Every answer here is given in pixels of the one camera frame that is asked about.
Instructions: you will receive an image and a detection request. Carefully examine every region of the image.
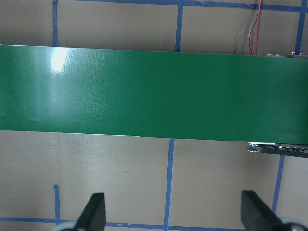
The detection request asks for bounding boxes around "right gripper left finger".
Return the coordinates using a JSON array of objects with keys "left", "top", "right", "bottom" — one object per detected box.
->
[{"left": 75, "top": 193, "right": 106, "bottom": 231}]

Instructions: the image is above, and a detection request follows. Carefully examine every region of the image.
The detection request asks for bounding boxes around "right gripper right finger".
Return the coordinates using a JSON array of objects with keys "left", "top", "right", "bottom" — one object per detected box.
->
[{"left": 241, "top": 190, "right": 292, "bottom": 231}]

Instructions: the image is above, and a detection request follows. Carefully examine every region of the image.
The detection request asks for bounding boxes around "green conveyor belt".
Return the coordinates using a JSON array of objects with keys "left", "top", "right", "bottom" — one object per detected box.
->
[{"left": 0, "top": 45, "right": 308, "bottom": 157}]

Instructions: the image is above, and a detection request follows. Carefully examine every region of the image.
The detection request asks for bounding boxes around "red black wire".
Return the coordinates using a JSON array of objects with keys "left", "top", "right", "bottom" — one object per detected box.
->
[{"left": 247, "top": 0, "right": 263, "bottom": 56}]

